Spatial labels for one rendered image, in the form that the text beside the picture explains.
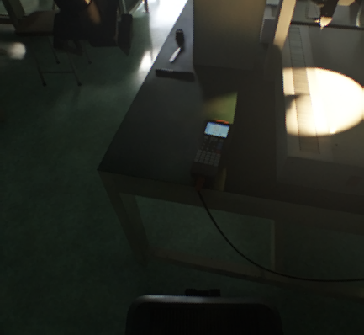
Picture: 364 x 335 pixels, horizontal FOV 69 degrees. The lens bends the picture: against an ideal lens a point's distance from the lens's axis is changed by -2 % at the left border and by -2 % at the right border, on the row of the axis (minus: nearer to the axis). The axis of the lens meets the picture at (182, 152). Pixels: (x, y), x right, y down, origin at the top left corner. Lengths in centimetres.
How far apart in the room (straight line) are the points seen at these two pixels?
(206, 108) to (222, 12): 30
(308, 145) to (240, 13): 49
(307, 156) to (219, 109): 33
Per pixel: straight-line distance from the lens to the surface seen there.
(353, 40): 110
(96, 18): 49
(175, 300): 105
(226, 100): 87
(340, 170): 64
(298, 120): 68
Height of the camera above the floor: 128
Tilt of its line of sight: 49 degrees down
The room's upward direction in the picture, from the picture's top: 2 degrees counter-clockwise
